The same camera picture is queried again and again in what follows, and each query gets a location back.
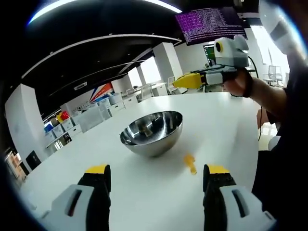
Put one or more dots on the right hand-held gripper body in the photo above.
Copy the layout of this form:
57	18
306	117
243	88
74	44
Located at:
234	54

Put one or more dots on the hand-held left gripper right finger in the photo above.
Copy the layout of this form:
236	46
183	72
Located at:
228	204

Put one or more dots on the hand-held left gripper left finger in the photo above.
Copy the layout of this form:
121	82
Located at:
81	204

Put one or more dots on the group of yellow QQ candies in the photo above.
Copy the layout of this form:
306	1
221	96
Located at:
188	159

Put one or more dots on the stainless steel bowl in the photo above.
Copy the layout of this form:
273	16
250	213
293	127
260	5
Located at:
154	143

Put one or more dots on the person's right hand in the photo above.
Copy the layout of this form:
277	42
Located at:
237	85

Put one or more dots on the dark desktop monitor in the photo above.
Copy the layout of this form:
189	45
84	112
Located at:
209	54

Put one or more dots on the large screen with purple text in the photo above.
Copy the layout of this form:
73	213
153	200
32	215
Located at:
204	24

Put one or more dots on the white mesh office chair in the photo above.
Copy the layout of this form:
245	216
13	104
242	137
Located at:
273	73

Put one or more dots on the white grey worn device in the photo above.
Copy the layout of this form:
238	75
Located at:
274	19

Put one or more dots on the person's dark clothed torso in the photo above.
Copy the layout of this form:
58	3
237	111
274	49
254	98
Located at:
284	173

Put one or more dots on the black floor box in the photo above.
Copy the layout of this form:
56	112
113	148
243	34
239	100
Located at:
33	159

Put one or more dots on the white table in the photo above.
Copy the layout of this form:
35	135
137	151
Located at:
156	197

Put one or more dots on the white rounded object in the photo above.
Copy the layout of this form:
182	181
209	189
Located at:
274	142

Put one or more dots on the blue storage bin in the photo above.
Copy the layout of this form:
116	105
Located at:
47	128

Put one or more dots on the row of white storage cabinets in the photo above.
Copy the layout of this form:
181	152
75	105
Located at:
89	118

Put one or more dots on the yellow storage bin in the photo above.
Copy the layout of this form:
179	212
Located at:
59	117

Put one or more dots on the red storage bin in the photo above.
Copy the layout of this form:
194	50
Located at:
65	115

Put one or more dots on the white hanging ceiling sign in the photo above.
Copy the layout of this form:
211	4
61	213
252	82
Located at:
80	85

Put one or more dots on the red blue striped wall poster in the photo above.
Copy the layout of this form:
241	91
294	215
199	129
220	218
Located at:
102	92

